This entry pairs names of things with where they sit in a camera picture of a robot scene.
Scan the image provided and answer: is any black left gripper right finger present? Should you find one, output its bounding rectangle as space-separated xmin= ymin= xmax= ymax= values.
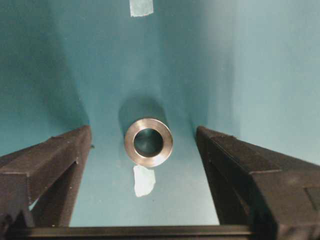
xmin=195 ymin=126 xmax=320 ymax=240

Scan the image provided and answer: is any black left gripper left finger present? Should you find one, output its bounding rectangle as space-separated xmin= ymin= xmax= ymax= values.
xmin=0 ymin=125 xmax=92 ymax=233

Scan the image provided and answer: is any silver metal washer ring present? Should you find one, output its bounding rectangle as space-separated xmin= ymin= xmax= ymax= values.
xmin=124 ymin=118 xmax=174 ymax=168

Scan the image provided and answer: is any white tape piece near washer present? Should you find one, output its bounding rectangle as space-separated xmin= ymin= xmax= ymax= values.
xmin=133 ymin=165 xmax=156 ymax=198

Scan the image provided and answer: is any white tape piece centre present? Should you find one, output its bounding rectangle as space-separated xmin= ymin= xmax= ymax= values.
xmin=129 ymin=0 xmax=154 ymax=17

